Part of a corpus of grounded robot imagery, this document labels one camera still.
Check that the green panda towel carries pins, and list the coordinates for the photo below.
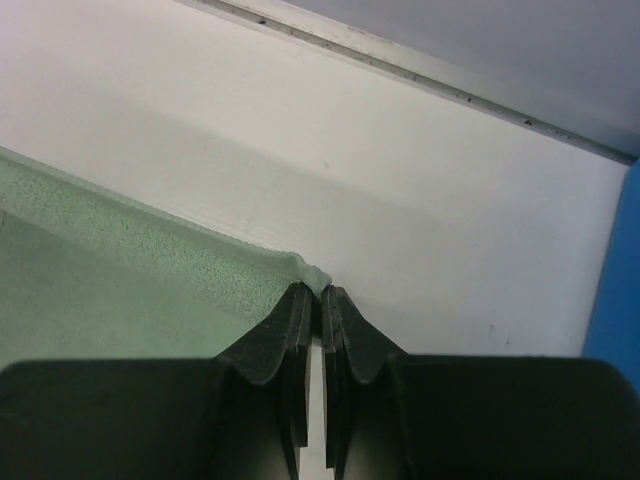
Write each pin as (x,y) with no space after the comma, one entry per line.
(90,274)

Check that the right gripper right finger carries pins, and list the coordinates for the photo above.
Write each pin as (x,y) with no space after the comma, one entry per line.
(390,414)

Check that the blue plastic bin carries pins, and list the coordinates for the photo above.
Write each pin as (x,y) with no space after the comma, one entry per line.
(613,334)

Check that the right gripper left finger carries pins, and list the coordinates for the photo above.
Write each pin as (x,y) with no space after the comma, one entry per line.
(242,414)

